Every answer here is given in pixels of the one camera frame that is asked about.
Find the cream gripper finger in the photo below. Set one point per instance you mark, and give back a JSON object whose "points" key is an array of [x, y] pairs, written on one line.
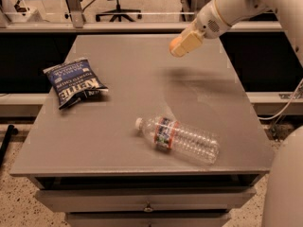
{"points": [[191, 40]]}

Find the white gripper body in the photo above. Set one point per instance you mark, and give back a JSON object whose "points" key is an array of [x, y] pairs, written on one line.
{"points": [[208, 23]]}

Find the orange fruit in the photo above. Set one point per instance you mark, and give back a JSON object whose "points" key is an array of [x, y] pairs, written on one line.
{"points": [[175, 48]]}

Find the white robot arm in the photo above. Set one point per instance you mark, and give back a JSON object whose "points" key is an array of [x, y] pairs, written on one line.
{"points": [[283, 206]]}

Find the clear plastic water bottle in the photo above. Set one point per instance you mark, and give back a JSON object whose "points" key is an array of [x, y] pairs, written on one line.
{"points": [[173, 136]]}

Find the blue kettle chips bag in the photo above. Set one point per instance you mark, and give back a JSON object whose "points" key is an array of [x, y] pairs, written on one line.
{"points": [[74, 81]]}

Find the grey drawer cabinet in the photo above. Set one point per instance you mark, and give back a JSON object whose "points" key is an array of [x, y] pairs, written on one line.
{"points": [[95, 145]]}

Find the top grey drawer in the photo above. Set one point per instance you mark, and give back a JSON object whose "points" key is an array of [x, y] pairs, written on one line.
{"points": [[145, 200]]}

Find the grey drawer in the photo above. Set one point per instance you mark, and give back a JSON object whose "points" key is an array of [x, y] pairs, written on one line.
{"points": [[145, 200], [155, 219]]}

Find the black pole at left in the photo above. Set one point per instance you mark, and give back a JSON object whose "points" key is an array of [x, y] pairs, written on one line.
{"points": [[11, 130]]}

